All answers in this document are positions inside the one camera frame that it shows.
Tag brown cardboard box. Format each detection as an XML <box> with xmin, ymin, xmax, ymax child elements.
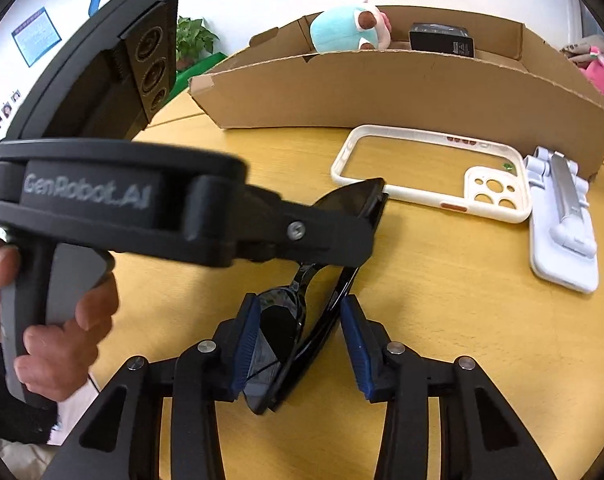
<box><xmin>188</xmin><ymin>6</ymin><xmax>604</xmax><ymax>181</ymax></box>

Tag person's left hand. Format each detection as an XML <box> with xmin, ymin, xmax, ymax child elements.
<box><xmin>0</xmin><ymin>237</ymin><xmax>120</xmax><ymax>403</ymax></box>

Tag beige cloth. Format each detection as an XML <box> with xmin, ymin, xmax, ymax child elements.
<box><xmin>559</xmin><ymin>34</ymin><xmax>604</xmax><ymax>61</ymax></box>

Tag black sunglasses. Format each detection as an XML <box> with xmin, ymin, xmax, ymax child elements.
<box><xmin>242</xmin><ymin>177</ymin><xmax>389</xmax><ymax>416</ymax></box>

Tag flat black box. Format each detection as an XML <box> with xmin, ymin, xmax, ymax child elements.
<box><xmin>408</xmin><ymin>21</ymin><xmax>476</xmax><ymax>59</ymax></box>

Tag green board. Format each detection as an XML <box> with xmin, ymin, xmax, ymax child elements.
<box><xmin>164</xmin><ymin>52</ymin><xmax>228</xmax><ymax>106</ymax></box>

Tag teal and pink pig plush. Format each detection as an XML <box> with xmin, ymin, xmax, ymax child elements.
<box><xmin>309</xmin><ymin>0</ymin><xmax>393</xmax><ymax>53</ymax></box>

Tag white phone stand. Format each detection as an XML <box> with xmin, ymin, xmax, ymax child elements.
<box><xmin>522</xmin><ymin>146</ymin><xmax>600</xmax><ymax>295</ymax></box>

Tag white phone case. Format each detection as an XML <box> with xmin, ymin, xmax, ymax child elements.
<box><xmin>330</xmin><ymin>124</ymin><xmax>533</xmax><ymax>224</ymax></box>

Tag blue framed wall poster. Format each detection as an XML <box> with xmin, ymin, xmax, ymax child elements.
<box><xmin>11</xmin><ymin>7</ymin><xmax>63</xmax><ymax>68</ymax></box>

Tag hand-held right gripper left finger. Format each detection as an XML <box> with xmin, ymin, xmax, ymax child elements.
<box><xmin>39</xmin><ymin>292</ymin><xmax>263</xmax><ymax>480</ymax></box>

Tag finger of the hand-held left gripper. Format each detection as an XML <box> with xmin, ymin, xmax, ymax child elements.
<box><xmin>242</xmin><ymin>182</ymin><xmax>389</xmax><ymax>268</ymax></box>

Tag light cloth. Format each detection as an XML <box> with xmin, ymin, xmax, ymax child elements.
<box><xmin>0</xmin><ymin>375</ymin><xmax>103</xmax><ymax>467</ymax></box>

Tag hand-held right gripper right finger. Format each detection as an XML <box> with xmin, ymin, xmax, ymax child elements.
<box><xmin>339</xmin><ymin>294</ymin><xmax>558</xmax><ymax>480</ymax></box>

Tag green potted plant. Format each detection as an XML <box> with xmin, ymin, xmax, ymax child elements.
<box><xmin>174</xmin><ymin>16</ymin><xmax>220</xmax><ymax>72</ymax></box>

